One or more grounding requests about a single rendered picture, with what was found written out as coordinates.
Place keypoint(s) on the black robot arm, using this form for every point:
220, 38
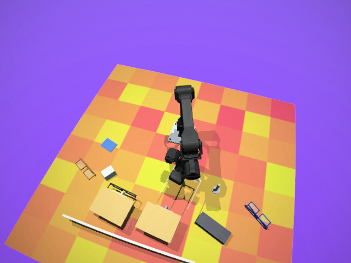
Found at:
190, 142

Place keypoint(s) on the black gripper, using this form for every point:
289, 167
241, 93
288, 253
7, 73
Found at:
178, 175

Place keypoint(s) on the blue flat square tile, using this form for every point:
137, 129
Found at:
108, 145

